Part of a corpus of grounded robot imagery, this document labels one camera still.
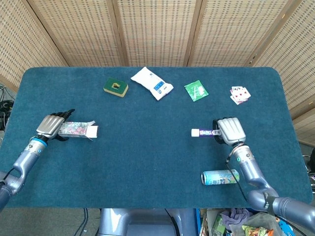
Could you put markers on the purple cloth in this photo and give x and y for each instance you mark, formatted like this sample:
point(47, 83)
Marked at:
point(233, 216)

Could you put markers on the light blue drink can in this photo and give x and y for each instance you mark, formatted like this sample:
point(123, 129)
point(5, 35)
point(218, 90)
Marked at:
point(214, 177)

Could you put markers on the white wet wipes pack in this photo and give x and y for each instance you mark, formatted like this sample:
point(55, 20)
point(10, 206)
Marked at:
point(150, 79)

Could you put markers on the grey-blue robot torso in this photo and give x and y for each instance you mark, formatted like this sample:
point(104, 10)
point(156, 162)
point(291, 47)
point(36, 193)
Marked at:
point(147, 221)

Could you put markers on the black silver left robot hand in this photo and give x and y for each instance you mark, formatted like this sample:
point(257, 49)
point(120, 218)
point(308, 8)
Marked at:
point(49, 125)

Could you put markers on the purple toothpaste tube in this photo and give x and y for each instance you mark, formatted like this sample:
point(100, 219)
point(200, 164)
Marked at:
point(204, 133)

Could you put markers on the blue felt table cover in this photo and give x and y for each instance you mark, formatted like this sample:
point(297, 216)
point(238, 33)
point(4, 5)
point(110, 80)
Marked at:
point(147, 152)

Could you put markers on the bamboo screen panel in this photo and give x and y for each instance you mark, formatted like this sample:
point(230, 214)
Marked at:
point(157, 29)
point(295, 61)
point(19, 37)
point(229, 32)
point(78, 29)

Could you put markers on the fanned playing cards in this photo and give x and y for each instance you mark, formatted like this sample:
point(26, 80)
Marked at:
point(241, 94)

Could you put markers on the floral toothpaste carton box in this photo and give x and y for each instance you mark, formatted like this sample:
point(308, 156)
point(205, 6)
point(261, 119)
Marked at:
point(81, 129)

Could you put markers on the green sachet packet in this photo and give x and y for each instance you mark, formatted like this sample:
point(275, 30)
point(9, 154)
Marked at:
point(194, 91)

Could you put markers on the green snack packet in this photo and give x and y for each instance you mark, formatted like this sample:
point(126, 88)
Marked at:
point(217, 226)

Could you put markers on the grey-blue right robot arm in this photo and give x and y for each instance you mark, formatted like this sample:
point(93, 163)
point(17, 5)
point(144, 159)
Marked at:
point(248, 169)

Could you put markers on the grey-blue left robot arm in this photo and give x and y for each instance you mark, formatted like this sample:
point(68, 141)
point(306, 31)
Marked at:
point(27, 157)

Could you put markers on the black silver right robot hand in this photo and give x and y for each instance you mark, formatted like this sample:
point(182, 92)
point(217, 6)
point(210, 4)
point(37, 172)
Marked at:
point(231, 131)

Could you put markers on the blue plastic package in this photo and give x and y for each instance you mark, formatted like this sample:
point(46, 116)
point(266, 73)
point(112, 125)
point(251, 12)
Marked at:
point(285, 227)

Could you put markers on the green yellow sponge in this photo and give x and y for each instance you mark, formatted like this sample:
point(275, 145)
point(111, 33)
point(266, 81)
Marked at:
point(108, 84)

